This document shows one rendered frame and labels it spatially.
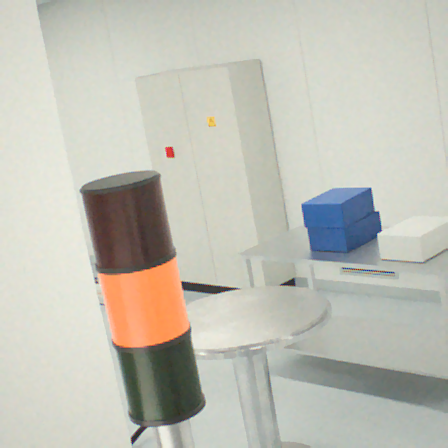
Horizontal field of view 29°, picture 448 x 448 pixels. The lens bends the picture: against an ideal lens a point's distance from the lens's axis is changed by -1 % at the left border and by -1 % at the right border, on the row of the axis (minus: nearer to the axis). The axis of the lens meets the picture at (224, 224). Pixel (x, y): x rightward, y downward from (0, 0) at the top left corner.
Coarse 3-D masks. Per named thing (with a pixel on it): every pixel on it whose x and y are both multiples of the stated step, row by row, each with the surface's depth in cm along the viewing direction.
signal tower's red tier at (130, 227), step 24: (120, 192) 51; (144, 192) 52; (96, 216) 52; (120, 216) 51; (144, 216) 52; (96, 240) 53; (120, 240) 52; (144, 240) 52; (168, 240) 53; (96, 264) 54; (120, 264) 52
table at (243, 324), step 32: (256, 288) 502; (288, 288) 492; (192, 320) 468; (224, 320) 459; (256, 320) 450; (288, 320) 442; (320, 320) 439; (224, 352) 420; (256, 352) 418; (256, 384) 462; (256, 416) 466
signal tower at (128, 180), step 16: (112, 176) 55; (128, 176) 54; (144, 176) 53; (160, 176) 53; (80, 192) 53; (96, 192) 51; (112, 272) 52; (128, 272) 52; (128, 352) 54; (192, 416) 55; (160, 432) 56; (176, 432) 56
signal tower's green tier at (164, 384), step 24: (120, 360) 55; (144, 360) 53; (168, 360) 54; (192, 360) 55; (144, 384) 54; (168, 384) 54; (192, 384) 55; (144, 408) 54; (168, 408) 54; (192, 408) 55
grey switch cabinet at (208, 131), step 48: (144, 96) 804; (192, 96) 761; (240, 96) 734; (192, 144) 778; (240, 144) 737; (192, 192) 796; (240, 192) 753; (192, 240) 815; (240, 240) 770; (192, 288) 838; (240, 288) 789
